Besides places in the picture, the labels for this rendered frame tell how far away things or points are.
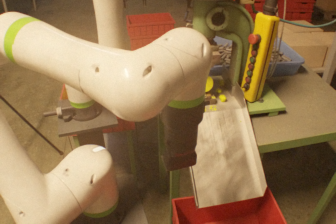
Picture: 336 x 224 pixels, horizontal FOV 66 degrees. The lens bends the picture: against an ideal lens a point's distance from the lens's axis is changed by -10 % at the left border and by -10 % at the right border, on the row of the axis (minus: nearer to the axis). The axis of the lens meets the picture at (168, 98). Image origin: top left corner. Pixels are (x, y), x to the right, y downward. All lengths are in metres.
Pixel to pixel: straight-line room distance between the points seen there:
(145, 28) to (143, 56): 3.22
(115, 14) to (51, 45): 0.49
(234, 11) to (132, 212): 0.79
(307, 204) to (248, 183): 1.20
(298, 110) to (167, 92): 0.99
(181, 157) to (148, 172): 1.58
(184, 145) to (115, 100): 0.25
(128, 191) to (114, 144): 1.54
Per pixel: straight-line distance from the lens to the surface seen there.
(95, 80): 0.44
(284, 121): 1.26
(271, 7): 1.11
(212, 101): 1.18
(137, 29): 3.63
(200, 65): 0.49
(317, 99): 1.48
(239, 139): 1.14
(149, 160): 2.32
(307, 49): 2.61
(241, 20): 1.13
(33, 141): 2.73
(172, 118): 0.56
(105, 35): 1.03
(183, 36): 0.49
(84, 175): 0.70
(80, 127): 1.23
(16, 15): 0.73
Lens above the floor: 1.68
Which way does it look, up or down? 34 degrees down
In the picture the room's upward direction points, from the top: straight up
